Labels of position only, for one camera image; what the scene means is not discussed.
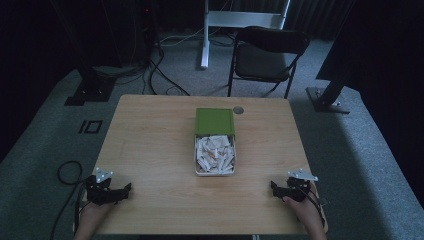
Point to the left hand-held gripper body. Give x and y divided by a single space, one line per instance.
100 191

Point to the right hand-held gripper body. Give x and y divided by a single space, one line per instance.
296 190

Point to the person's left hand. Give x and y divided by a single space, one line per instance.
95 213

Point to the person's right hand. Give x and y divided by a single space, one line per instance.
308 211

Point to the pile of white paper packets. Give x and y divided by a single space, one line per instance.
215 154

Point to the white tin box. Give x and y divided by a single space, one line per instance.
196 160

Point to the grey round table grommet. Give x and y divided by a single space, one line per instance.
238 110

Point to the green box lid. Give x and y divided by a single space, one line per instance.
214 121

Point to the black slanted stand with base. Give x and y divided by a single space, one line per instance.
328 98

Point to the black stand with flat base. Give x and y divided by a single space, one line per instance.
90 90

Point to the black folding chair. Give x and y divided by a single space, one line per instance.
261 61

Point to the black equipment tower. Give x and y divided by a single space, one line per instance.
146 30

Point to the dark curtain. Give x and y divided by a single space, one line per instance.
320 16

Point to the white metal stand frame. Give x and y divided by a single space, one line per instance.
245 19

